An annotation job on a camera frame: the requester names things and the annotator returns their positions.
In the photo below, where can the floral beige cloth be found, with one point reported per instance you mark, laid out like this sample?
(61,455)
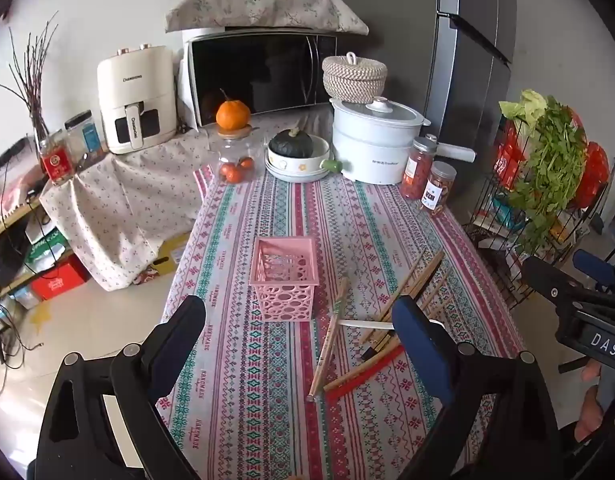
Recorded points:
(127,200)

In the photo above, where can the small orange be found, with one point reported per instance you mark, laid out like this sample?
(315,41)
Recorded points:
(231,173)
(246,163)

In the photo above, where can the yellow cardboard box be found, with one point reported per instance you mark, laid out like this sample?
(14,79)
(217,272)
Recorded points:
(170,257)

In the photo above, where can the floral pillow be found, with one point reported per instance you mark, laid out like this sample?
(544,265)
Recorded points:
(267,7)

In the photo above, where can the striped patterned tablecloth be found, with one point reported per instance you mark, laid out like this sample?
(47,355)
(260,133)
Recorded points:
(257,410)

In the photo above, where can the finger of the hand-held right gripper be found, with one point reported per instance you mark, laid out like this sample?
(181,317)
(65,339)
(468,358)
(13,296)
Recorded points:
(593,266)
(547,275)

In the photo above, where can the person's right hand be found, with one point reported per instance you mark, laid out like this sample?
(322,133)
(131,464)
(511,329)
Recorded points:
(590,405)

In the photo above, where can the wooden shelf unit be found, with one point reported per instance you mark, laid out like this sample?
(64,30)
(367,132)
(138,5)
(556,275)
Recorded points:
(10,220)

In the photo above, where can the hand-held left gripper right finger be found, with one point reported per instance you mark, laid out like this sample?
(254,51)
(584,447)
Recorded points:
(420,345)

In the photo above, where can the grey refrigerator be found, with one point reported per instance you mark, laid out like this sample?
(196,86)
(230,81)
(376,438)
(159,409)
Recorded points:
(402,25)

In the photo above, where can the black microwave oven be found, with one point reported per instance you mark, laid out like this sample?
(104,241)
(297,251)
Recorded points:
(257,75)

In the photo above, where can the tan bamboo chopstick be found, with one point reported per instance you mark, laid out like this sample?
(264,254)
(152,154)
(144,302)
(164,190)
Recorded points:
(417,275)
(410,292)

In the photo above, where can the red chopstick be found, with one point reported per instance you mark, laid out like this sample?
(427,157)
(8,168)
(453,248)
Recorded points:
(367,376)

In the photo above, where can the cream air fryer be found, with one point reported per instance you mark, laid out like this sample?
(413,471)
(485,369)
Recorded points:
(135,95)

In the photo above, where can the white electric cooking pot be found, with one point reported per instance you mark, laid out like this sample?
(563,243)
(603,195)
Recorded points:
(372,145)

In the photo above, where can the black chopstick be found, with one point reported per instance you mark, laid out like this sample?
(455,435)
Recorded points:
(380,345)
(382,352)

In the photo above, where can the green box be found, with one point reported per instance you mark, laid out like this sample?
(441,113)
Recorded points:
(47,247)

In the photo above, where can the pale green lettuce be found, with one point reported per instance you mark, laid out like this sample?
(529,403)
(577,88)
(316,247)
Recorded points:
(525,105)

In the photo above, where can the red snack package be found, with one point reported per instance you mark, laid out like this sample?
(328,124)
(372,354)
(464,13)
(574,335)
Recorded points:
(507,157)

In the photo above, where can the white chopstick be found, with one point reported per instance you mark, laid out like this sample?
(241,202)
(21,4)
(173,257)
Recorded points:
(365,324)

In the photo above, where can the red box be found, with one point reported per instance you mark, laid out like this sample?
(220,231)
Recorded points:
(57,280)

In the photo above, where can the bare twig branches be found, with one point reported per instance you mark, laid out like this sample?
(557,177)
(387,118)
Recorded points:
(35,85)

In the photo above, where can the red label glass jar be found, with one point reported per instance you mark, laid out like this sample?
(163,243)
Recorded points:
(57,162)

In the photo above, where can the bunch of leafy greens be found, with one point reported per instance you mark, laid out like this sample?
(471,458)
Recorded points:
(552,170)

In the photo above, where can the glass jar with wooden lid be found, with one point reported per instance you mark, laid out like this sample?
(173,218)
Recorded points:
(226,147)

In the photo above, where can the large orange fruit with stem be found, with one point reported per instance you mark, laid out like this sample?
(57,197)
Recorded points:
(233,114)

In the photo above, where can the brown wooden chopstick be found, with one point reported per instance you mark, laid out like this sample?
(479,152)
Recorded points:
(355,374)
(435,294)

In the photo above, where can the clear container black lid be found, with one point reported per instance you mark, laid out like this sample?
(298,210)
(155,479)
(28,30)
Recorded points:
(87,137)

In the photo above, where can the light wood chopstick green band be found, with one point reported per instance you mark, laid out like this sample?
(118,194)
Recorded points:
(333,325)
(323,360)

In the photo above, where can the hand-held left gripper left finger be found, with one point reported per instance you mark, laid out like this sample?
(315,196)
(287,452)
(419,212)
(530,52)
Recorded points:
(190,317)

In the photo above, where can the jar of red snacks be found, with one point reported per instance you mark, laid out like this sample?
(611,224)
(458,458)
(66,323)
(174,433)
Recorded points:
(416,172)

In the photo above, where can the woven lidded basket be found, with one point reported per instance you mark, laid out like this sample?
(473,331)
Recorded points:
(354,77)

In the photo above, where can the red plastic bag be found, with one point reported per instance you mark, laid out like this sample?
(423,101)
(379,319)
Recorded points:
(595,175)

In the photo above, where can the pink perforated plastic basket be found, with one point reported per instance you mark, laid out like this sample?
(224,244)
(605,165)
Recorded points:
(282,280)

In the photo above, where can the dark green squash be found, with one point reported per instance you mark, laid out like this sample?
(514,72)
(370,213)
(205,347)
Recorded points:
(290,142)

